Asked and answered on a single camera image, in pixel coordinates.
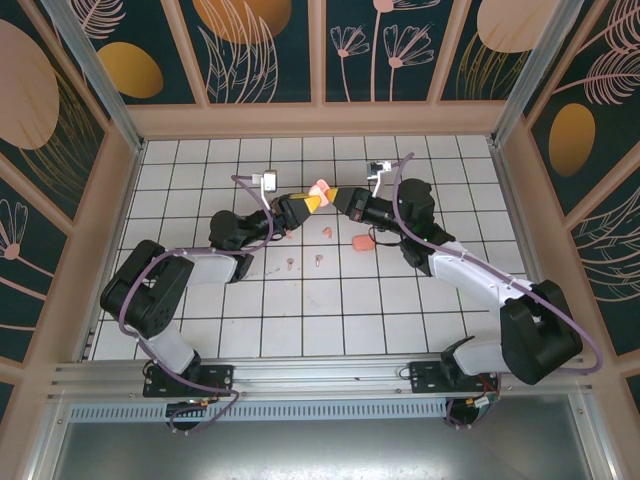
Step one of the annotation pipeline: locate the pink round earbud charging case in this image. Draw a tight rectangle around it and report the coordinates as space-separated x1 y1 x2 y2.
308 179 332 207

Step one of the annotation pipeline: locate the grey metal panel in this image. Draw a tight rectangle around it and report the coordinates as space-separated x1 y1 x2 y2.
29 394 616 480

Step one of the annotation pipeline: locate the thin black cable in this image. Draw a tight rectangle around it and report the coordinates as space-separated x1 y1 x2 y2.
367 224 409 248

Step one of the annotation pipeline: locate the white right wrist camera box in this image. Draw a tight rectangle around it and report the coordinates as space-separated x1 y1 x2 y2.
364 159 396 197

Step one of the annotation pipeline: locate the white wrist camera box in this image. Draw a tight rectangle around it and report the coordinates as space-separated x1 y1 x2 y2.
364 159 396 197
252 169 280 195

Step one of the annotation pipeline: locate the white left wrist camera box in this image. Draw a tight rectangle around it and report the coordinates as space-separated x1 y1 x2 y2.
252 169 280 195

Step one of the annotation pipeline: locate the aluminium table side rail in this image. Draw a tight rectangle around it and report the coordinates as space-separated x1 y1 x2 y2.
487 139 564 356
79 140 147 362

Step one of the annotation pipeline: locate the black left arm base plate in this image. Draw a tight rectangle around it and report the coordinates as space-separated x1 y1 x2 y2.
142 363 236 399

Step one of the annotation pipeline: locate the aluminium mounting rail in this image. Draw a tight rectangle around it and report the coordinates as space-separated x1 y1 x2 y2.
47 353 594 403

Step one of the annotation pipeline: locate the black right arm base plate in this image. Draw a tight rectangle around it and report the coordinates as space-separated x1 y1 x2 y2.
408 358 501 400

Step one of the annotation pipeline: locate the grey slotted cable duct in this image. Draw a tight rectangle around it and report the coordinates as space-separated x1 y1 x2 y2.
67 401 451 422

